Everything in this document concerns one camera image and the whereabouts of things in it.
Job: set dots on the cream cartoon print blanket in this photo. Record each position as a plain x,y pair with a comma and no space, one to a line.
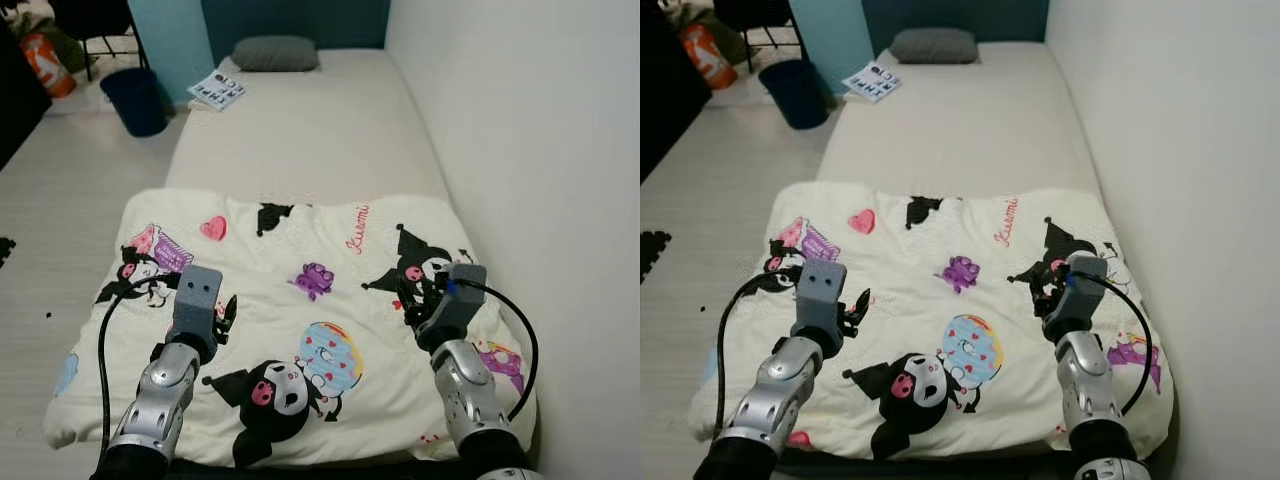
330,390
980,390

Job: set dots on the white blue lettered book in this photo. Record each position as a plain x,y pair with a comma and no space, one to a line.
872,82
218,90

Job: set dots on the grey pillow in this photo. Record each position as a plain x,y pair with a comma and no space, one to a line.
275,53
932,46

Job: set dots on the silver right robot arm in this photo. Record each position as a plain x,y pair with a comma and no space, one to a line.
470,400
1090,390

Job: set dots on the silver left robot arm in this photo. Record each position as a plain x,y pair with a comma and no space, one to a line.
780,395
160,400

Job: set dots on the cream sheeted mattress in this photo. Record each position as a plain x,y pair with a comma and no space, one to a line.
950,125
300,130

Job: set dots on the black foam puzzle mat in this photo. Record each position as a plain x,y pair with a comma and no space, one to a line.
652,255
6,250

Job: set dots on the blue plastic bucket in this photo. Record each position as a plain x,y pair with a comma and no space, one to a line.
795,98
135,105

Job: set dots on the orange white bag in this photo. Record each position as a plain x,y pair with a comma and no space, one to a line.
48,68
708,58

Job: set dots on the black folding chair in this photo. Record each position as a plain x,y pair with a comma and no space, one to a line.
95,15
760,12

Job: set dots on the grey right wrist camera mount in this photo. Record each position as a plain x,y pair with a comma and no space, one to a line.
460,305
1078,295

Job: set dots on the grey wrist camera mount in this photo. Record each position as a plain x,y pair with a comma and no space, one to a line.
1078,295
460,305
822,295
197,300

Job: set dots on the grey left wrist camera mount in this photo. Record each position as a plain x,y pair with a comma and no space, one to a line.
822,295
197,300

